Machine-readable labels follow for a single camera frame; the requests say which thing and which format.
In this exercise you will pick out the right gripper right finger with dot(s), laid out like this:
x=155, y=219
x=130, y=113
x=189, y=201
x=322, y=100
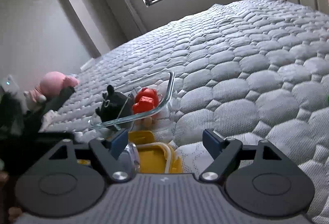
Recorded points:
x=225, y=154

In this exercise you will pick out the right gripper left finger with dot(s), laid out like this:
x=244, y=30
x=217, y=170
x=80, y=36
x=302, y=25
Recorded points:
x=106, y=154

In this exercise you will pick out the clear capsule with purple toy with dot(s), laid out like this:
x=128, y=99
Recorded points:
x=129, y=159

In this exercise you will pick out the clear glass container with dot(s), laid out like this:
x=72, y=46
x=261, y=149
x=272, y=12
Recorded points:
x=163, y=82

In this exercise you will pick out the yellow container lid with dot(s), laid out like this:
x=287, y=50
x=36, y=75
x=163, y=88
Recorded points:
x=155, y=157

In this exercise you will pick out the black plush toy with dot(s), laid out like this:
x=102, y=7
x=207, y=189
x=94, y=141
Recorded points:
x=115, y=105

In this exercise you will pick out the red toy figure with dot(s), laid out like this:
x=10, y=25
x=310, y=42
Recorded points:
x=146, y=100

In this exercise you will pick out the grey quilted mattress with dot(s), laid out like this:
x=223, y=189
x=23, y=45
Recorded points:
x=250, y=70

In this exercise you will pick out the pink plush pig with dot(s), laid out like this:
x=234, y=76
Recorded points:
x=49, y=87

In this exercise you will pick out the black garment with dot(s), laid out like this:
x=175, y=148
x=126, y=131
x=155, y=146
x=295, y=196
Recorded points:
x=14, y=121

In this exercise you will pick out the white charger device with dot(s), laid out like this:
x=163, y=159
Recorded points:
x=9, y=85

